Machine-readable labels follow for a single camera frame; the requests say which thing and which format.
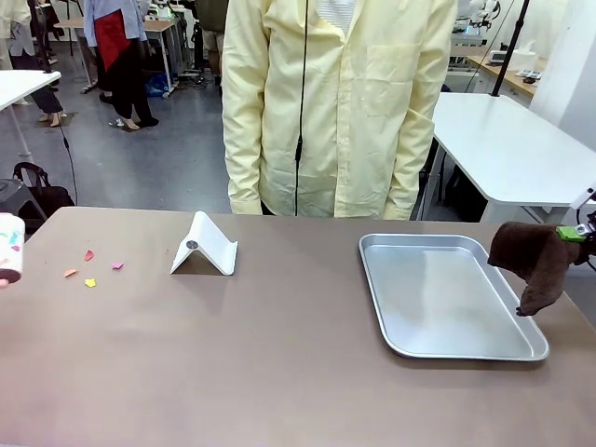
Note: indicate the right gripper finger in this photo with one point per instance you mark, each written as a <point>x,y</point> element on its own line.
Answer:
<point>570,233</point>
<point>586,253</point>

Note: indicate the dark brown cloth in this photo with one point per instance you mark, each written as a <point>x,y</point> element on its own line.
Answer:
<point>531,261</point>

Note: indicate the large white table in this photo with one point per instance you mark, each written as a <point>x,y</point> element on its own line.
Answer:
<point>507,139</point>

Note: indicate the silver metal tray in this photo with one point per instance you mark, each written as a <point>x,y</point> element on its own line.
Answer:
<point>442,302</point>

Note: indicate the wooden top workbench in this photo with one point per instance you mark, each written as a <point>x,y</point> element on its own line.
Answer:
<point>503,70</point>

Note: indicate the white tissue box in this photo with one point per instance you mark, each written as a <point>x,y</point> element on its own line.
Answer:
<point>526,56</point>

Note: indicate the black tripod pole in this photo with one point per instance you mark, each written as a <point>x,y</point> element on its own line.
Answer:
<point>510,46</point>

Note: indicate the person in yellow shirt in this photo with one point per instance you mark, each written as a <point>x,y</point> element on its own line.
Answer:
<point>344,116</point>

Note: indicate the white folding stand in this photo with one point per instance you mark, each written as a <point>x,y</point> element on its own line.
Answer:
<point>212,247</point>

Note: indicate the blue plastic bag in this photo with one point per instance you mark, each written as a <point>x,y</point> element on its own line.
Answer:
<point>157,86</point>

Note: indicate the magenta paper scrap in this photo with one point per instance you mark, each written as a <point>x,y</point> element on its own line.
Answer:
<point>117,265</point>

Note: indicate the wooden background desk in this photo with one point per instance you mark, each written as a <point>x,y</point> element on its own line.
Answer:
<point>160,28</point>

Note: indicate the red paper scrap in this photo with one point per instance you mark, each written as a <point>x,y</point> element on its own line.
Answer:
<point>89,254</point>

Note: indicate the yellow paper scrap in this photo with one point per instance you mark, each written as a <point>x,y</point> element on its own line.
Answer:
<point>90,282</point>

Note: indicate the person with red apron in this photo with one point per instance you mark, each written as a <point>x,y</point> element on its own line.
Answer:
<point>118,51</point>

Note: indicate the orange paper scrap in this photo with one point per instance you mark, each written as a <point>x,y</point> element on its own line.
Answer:
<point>70,273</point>

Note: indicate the black bag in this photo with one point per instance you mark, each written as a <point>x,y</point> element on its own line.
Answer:
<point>46,195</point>

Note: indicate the grey stool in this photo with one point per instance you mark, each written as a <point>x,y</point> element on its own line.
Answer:
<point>18,200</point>

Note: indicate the small white table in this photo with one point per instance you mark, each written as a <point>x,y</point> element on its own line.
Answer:
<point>23,84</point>

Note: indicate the person in white coat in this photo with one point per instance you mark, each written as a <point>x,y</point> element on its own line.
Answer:
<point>23,42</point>

